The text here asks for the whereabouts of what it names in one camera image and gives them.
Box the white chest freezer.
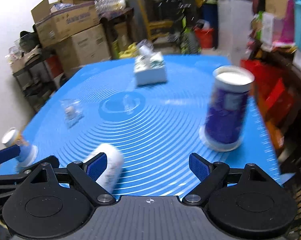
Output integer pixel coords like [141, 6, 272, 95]
[217, 0, 253, 64]

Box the black metal shelf rack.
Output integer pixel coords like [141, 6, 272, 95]
[9, 47, 63, 113]

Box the large cardboard box lower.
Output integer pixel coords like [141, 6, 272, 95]
[55, 24, 111, 77]

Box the purple paper cup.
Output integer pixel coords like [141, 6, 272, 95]
[199, 66, 255, 152]

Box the dark wooden side table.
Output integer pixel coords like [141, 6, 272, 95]
[99, 8, 136, 60]

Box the clear glass cup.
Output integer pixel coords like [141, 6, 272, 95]
[60, 99, 84, 128]

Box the white tissue box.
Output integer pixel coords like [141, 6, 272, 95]
[134, 40, 167, 86]

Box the green white carton box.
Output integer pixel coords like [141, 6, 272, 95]
[252, 11, 275, 46]

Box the black green bicycle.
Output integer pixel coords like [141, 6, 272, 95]
[152, 0, 201, 54]

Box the wooden chair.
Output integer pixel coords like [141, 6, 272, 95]
[136, 0, 175, 42]

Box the blue silicone baking mat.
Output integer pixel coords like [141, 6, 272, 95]
[23, 55, 280, 197]

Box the yellow white paper cup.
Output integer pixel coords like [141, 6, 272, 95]
[1, 127, 38, 167]

